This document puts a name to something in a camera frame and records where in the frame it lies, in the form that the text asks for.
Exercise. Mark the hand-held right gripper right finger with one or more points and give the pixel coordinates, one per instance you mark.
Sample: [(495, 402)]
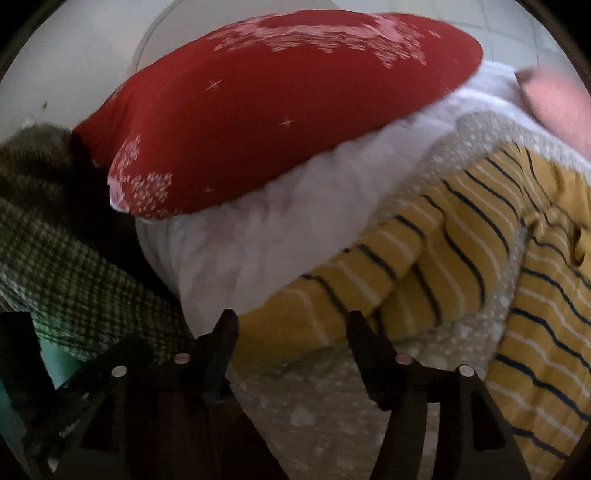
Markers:
[(359, 337)]

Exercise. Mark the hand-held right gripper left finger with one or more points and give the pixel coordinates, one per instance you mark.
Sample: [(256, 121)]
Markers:
[(225, 334)]

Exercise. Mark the yellow striped shirt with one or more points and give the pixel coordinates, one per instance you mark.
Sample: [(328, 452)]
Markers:
[(461, 240)]

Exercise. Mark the grey dotted bed sheet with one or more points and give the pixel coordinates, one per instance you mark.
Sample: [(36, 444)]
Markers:
[(314, 406)]

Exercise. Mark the white fluffy blanket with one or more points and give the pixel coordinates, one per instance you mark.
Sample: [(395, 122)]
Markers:
[(277, 221)]

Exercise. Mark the green checked blanket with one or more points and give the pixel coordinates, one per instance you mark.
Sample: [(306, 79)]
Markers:
[(69, 286)]

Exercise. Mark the teal cloth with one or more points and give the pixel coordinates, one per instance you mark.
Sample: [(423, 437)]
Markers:
[(62, 367)]

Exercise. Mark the red snowflake print pillow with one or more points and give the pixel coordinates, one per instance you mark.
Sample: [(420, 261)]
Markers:
[(258, 115)]

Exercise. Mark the pink cloth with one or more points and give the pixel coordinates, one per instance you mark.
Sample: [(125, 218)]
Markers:
[(558, 106)]

